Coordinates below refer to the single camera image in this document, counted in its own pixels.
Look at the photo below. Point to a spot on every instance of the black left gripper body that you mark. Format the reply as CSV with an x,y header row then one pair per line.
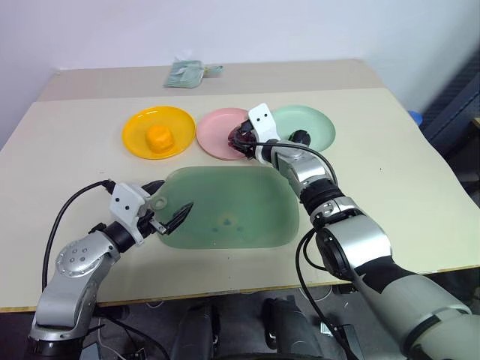
x,y
150,221

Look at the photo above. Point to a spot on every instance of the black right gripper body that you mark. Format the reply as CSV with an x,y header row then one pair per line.
x,y
248,127

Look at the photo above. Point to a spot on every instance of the dark red item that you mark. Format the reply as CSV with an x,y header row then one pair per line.
x,y
249,139

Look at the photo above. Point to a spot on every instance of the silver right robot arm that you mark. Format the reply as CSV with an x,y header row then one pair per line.
x,y
360,240

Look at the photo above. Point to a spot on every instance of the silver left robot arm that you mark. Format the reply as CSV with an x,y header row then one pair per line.
x,y
75,258

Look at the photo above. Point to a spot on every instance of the pink plate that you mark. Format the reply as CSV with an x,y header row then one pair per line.
x,y
213,127

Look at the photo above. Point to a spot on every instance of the orange item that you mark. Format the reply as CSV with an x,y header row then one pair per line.
x,y
160,138

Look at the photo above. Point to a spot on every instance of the light green plate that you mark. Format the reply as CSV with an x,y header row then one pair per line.
x,y
315,120

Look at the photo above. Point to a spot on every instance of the yellow plate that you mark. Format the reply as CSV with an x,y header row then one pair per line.
x,y
168,116

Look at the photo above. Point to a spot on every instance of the translucent green tray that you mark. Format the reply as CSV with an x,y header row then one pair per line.
x,y
232,195

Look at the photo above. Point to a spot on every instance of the green striped folded bag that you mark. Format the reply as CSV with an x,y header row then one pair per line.
x,y
183,75

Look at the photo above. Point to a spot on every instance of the dark rounded shape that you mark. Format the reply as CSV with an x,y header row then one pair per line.
x,y
197,332
290,330

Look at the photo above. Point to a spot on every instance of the blue object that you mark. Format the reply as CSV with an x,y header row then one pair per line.
x,y
417,117

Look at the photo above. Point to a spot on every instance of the dark ribbed panel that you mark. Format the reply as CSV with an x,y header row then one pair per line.
x,y
453,105

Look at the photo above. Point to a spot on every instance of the black floor pedal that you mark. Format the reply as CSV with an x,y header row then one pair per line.
x,y
347,343

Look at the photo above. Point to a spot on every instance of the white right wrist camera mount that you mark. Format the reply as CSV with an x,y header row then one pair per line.
x,y
264,122

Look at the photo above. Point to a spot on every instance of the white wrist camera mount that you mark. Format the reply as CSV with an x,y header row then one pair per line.
x,y
264,122
125,198

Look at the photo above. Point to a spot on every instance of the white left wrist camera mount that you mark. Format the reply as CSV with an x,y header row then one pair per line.
x,y
125,198

